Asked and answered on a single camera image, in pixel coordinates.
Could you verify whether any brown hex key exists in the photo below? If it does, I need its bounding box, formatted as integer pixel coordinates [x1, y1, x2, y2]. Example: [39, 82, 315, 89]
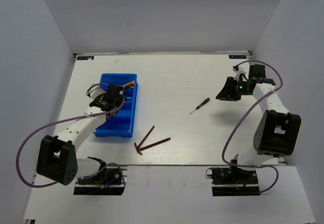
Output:
[134, 137, 171, 155]
[134, 126, 155, 155]

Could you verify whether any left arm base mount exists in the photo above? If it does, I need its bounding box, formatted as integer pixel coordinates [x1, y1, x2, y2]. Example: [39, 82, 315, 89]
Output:
[73, 166, 127, 196]

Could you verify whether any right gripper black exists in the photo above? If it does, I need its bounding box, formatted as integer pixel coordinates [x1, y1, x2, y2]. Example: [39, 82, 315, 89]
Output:
[216, 76, 251, 101]

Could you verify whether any blue compartment bin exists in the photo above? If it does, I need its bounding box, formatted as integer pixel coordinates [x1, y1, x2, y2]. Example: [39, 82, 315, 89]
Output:
[94, 73, 138, 138]

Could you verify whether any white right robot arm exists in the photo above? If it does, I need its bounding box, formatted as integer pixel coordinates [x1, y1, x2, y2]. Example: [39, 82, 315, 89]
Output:
[216, 63, 301, 183]

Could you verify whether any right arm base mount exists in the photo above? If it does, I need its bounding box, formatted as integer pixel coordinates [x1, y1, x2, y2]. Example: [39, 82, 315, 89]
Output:
[206, 167, 260, 197]

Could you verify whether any black table label right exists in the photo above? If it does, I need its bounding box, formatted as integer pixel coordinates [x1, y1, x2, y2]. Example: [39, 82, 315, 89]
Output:
[228, 55, 247, 59]

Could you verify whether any slim black-green precision screwdriver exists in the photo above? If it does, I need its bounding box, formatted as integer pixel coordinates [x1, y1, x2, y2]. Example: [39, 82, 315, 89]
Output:
[190, 98, 210, 115]

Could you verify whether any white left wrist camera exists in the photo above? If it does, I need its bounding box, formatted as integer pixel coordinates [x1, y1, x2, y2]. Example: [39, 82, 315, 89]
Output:
[86, 85, 106, 99]

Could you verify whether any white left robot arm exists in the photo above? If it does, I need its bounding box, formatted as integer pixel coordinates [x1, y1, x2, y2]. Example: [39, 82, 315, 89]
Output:
[36, 84, 126, 185]

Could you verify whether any black table label left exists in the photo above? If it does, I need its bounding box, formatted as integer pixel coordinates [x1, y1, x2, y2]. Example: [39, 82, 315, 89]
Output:
[76, 56, 94, 61]

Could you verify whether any black table label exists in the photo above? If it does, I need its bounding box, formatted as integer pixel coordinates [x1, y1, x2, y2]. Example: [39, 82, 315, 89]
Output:
[76, 56, 94, 61]
[228, 55, 247, 59]

